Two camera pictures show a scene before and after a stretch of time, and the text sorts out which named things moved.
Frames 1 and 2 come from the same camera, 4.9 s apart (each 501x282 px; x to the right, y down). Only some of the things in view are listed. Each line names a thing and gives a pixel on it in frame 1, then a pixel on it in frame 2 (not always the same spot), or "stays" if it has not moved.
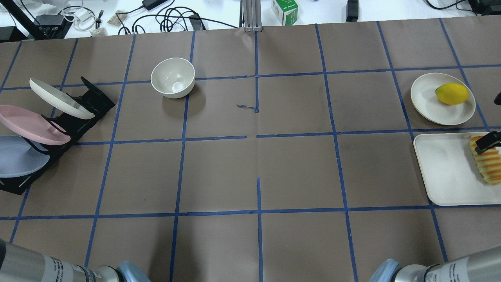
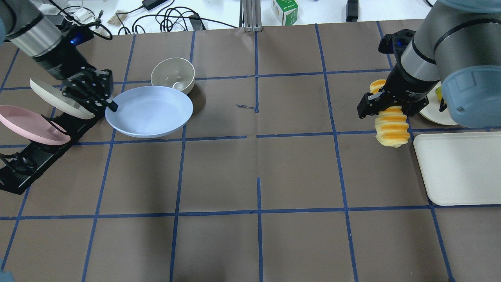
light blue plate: (17, 158) -> (150, 111)
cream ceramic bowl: (174, 78) stays
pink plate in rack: (33, 126) stays
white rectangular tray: (451, 173) stays
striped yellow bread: (488, 162) -> (391, 123)
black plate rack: (93, 99) stays
